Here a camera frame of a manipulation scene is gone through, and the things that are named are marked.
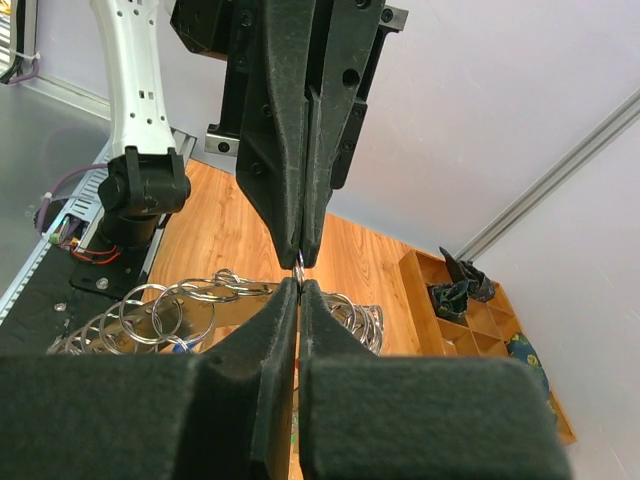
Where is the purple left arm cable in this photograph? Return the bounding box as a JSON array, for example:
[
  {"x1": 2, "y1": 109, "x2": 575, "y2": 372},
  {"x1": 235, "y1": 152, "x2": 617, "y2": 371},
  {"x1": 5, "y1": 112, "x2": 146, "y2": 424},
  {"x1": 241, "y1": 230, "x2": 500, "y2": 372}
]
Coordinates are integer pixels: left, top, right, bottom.
[{"x1": 0, "y1": 49, "x2": 109, "y2": 236}]

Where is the blue yellow patterned cloth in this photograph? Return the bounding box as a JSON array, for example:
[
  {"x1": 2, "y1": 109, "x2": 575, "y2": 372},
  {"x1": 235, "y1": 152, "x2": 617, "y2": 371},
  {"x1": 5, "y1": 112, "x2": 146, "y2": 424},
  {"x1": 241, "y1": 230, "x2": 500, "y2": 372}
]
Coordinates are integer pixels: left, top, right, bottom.
[{"x1": 506, "y1": 331, "x2": 558, "y2": 422}]

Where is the wooden compartment tray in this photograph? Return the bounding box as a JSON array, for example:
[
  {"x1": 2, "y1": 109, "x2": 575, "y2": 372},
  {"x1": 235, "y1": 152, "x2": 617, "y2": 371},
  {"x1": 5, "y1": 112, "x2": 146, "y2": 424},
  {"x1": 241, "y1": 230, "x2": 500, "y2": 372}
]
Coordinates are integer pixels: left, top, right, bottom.
[{"x1": 399, "y1": 250, "x2": 577, "y2": 445}]

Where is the metal disc with keyrings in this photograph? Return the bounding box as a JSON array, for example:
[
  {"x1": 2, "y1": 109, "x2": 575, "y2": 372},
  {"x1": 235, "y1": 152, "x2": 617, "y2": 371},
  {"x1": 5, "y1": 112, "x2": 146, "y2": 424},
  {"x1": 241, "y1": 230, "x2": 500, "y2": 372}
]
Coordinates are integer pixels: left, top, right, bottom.
[{"x1": 48, "y1": 265, "x2": 384, "y2": 372}]

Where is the dark rolled cloth middle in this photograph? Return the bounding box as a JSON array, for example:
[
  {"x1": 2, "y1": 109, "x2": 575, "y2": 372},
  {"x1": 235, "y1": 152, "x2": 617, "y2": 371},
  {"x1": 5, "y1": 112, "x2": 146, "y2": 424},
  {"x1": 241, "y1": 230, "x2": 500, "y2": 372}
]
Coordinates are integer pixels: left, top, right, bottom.
[{"x1": 428, "y1": 280, "x2": 469, "y2": 324}]

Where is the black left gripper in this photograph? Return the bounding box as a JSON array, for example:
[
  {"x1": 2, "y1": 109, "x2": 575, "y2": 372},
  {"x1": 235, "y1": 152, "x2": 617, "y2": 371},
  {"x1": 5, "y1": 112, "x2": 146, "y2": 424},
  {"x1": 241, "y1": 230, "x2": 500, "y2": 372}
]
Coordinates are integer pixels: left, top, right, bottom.
[{"x1": 171, "y1": 1, "x2": 408, "y2": 268}]

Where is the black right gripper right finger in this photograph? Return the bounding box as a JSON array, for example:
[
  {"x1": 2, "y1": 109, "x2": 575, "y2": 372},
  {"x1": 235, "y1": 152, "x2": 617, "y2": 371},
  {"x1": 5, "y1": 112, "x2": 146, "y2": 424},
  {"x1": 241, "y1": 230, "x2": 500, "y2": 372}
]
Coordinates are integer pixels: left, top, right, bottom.
[{"x1": 299, "y1": 280, "x2": 572, "y2": 479}]

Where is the dark rolled cloth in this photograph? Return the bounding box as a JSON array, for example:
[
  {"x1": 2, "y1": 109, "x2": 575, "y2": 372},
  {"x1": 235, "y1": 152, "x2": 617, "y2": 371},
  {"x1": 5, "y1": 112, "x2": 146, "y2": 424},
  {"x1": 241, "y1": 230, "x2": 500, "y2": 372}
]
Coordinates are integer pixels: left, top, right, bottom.
[
  {"x1": 428, "y1": 280, "x2": 469, "y2": 324},
  {"x1": 439, "y1": 246, "x2": 496, "y2": 303}
]

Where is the dark rolled cloth left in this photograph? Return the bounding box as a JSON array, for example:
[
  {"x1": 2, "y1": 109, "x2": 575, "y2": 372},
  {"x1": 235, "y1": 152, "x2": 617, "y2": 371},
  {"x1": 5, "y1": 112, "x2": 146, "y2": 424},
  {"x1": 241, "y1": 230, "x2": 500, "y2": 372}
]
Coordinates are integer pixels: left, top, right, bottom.
[{"x1": 439, "y1": 246, "x2": 496, "y2": 303}]

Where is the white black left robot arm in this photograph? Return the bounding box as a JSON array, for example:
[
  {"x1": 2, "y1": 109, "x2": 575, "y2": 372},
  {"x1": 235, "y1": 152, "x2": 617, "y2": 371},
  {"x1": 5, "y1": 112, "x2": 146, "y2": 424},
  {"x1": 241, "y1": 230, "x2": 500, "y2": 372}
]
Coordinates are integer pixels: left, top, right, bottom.
[{"x1": 91, "y1": 1, "x2": 408, "y2": 269}]

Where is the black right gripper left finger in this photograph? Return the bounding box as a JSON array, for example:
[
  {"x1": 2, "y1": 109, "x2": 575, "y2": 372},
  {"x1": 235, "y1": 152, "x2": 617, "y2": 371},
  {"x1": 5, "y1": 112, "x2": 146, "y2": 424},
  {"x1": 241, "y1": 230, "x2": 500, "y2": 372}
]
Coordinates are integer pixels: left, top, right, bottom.
[{"x1": 1, "y1": 279, "x2": 298, "y2": 479}]

